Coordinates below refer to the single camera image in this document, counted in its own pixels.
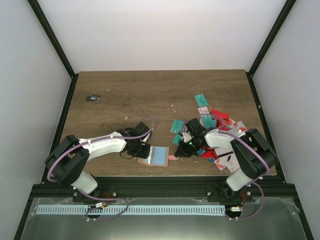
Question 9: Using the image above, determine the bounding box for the red white card bottom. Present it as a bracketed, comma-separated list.
[214, 158, 227, 171]

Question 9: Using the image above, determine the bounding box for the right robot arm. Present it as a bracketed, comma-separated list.
[174, 118, 279, 202]

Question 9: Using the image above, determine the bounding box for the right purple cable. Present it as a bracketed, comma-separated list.
[199, 113, 271, 222]

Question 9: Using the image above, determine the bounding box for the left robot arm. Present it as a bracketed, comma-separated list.
[45, 121, 153, 202]

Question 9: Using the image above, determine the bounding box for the pink leather card holder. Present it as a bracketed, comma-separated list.
[137, 146, 179, 167]

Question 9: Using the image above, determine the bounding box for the teal VIP card left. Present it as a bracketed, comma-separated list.
[170, 119, 184, 134]

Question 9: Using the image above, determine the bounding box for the frame post black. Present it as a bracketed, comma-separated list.
[247, 0, 297, 78]
[27, 0, 76, 79]

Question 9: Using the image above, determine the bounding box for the teal card far top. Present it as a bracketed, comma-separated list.
[194, 94, 208, 107]

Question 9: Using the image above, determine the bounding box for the teal vip card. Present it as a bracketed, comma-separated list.
[170, 119, 184, 134]
[172, 133, 183, 146]

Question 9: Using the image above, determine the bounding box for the left frame post black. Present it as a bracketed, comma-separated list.
[27, 0, 76, 79]

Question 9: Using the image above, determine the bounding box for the teal VIP card lower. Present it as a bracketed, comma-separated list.
[172, 133, 183, 146]

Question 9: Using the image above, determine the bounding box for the black aluminium front rail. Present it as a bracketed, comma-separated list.
[31, 175, 297, 201]

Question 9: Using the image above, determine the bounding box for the red card top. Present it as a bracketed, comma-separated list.
[210, 108, 229, 120]

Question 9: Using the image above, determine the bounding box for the right frame post black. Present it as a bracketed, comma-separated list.
[247, 0, 297, 78]

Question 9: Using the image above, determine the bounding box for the white floral card upper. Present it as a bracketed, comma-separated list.
[198, 106, 210, 115]

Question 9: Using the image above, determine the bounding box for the light blue slotted strip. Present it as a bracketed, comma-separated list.
[36, 204, 226, 216]

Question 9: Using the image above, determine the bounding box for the small black tag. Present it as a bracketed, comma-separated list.
[85, 94, 101, 102]

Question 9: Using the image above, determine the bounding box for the white floral card bottom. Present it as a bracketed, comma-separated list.
[225, 158, 240, 173]

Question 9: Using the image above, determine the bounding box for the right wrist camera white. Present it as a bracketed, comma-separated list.
[180, 128, 194, 143]

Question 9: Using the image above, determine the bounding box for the white floral card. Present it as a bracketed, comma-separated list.
[225, 158, 240, 173]
[198, 106, 210, 115]

